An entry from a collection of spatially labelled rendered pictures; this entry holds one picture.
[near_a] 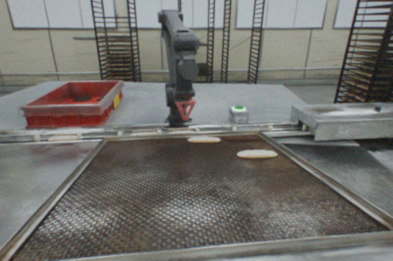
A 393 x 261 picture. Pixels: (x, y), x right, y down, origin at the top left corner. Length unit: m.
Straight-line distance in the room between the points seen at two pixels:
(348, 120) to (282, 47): 4.91
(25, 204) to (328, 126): 0.87
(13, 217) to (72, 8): 5.14
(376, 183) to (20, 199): 0.84
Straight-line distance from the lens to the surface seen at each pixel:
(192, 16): 5.20
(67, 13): 5.51
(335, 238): 0.37
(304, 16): 5.98
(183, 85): 0.77
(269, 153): 0.62
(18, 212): 0.48
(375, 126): 1.06
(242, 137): 0.73
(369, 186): 0.82
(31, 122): 1.18
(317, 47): 6.22
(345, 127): 0.98
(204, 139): 0.70
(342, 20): 6.47
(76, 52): 5.52
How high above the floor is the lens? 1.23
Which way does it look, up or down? 21 degrees down
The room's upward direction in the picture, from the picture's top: straight up
